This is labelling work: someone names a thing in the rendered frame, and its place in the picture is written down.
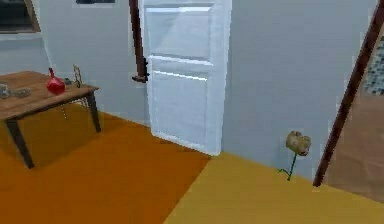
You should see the white panelled room door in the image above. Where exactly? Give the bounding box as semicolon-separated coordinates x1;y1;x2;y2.
139;0;233;157

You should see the beige flower on green stem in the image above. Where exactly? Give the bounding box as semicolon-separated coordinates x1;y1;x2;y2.
278;130;312;182

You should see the tan thin-framed chair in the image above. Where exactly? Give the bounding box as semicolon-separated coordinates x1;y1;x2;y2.
61;64;90;119

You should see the red vase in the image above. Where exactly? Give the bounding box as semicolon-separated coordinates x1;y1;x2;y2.
45;67;67;96

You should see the brown wooden table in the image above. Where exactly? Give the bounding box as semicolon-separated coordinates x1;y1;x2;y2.
0;70;102;170

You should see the clear glass cup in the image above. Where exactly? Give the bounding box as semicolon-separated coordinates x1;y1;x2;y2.
0;83;12;100

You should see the brown framed window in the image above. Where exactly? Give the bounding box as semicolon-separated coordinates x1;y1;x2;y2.
0;0;42;35

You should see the dark framed wall picture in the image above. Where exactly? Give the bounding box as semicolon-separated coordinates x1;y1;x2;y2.
75;0;116;5

